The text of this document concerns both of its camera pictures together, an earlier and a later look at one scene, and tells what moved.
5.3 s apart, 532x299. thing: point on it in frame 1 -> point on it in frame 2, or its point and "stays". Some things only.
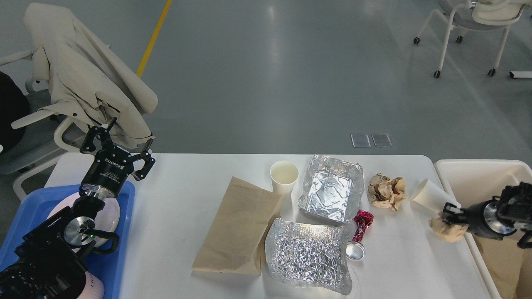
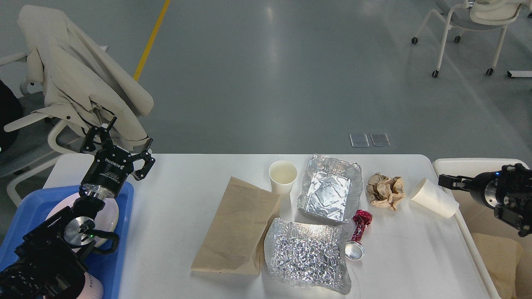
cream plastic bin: (508, 263) stays
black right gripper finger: (445, 210) -> (447, 180)
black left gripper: (109, 168) stays
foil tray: (311, 254) stays
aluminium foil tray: (332, 188) stays
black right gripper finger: (450, 218) -> (455, 186)
